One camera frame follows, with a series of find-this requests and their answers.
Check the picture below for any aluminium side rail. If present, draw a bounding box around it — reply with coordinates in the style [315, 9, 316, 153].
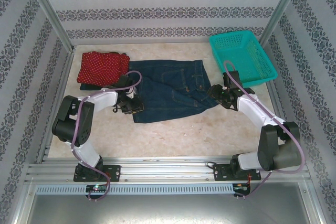
[259, 47, 299, 162]
[36, 48, 76, 164]

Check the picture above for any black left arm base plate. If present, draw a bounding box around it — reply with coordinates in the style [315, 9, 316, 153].
[73, 165, 121, 183]

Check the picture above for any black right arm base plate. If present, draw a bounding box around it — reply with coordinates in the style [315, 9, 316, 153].
[213, 163, 262, 182]

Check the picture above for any aluminium frame post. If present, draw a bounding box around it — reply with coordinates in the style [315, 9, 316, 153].
[258, 0, 308, 49]
[20, 0, 76, 53]

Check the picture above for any left circuit board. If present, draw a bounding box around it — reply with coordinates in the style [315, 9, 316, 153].
[86, 185, 107, 193]

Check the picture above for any red dotted skirt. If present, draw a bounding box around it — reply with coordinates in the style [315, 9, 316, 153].
[76, 51, 131, 88]

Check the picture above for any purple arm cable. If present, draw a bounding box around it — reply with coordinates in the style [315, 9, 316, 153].
[223, 60, 307, 199]
[71, 70, 144, 201]

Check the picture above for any steel sheet panel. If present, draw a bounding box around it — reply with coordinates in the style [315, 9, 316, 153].
[15, 194, 322, 224]

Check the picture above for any aluminium mounting rail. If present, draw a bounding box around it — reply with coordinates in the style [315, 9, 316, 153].
[25, 155, 312, 184]

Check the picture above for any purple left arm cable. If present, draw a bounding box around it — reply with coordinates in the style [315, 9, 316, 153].
[71, 70, 144, 201]

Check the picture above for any right circuit board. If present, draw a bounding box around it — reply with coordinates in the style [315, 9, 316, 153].
[234, 183, 251, 192]

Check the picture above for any grey slotted cable duct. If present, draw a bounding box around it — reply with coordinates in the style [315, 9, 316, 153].
[35, 183, 234, 195]

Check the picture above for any teal plastic basket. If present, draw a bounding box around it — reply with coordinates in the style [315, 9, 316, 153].
[209, 30, 278, 88]

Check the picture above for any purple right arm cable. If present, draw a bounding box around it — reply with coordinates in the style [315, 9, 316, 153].
[223, 60, 307, 199]

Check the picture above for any dark denim skirt with pockets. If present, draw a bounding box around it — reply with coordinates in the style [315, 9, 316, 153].
[128, 59, 220, 124]

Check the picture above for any circuit board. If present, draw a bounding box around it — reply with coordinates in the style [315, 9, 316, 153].
[86, 185, 107, 193]
[234, 183, 251, 192]

